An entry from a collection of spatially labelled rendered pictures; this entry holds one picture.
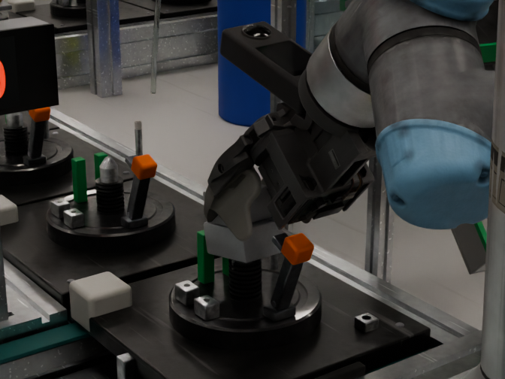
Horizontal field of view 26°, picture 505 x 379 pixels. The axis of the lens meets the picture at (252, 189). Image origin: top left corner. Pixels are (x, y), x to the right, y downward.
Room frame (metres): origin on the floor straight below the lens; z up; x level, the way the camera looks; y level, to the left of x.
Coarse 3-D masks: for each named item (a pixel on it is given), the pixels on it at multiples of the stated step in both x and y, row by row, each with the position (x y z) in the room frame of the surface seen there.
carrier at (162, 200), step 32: (96, 160) 1.15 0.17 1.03; (96, 192) 1.10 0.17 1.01; (128, 192) 1.17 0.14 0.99; (160, 192) 1.22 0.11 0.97; (0, 224) 1.11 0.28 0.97; (32, 224) 1.12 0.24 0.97; (64, 224) 1.07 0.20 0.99; (96, 224) 1.07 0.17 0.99; (128, 224) 1.06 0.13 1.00; (160, 224) 1.07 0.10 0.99; (192, 224) 1.12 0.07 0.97; (32, 256) 1.03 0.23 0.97; (64, 256) 1.03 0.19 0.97; (96, 256) 1.03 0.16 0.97; (128, 256) 1.03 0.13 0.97; (160, 256) 1.03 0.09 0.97; (192, 256) 1.03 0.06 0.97; (64, 288) 0.96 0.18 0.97
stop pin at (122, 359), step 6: (126, 354) 0.83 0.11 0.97; (120, 360) 0.83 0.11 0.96; (126, 360) 0.82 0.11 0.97; (132, 360) 0.83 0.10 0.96; (120, 366) 0.83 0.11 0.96; (126, 366) 0.82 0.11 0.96; (132, 366) 0.83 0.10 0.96; (120, 372) 0.83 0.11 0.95; (126, 372) 0.82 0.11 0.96; (132, 372) 0.83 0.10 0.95; (120, 378) 0.83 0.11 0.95; (126, 378) 0.82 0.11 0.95; (132, 378) 0.83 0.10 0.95
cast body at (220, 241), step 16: (256, 208) 0.90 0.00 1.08; (208, 224) 0.91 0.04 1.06; (224, 224) 0.89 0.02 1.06; (256, 224) 0.89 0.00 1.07; (272, 224) 0.89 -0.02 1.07; (208, 240) 0.91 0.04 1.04; (224, 240) 0.89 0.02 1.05; (256, 240) 0.88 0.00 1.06; (224, 256) 0.89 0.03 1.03; (240, 256) 0.87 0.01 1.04; (256, 256) 0.87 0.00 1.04
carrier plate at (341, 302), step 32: (160, 288) 0.96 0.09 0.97; (320, 288) 0.96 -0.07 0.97; (352, 288) 0.96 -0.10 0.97; (96, 320) 0.89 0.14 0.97; (128, 320) 0.89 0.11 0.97; (160, 320) 0.89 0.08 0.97; (352, 320) 0.89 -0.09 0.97; (384, 320) 0.89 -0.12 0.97; (128, 352) 0.84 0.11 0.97; (160, 352) 0.83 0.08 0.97; (192, 352) 0.83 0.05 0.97; (224, 352) 0.83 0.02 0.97; (256, 352) 0.83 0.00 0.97; (288, 352) 0.83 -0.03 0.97; (320, 352) 0.83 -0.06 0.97; (352, 352) 0.83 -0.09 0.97; (384, 352) 0.84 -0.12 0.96
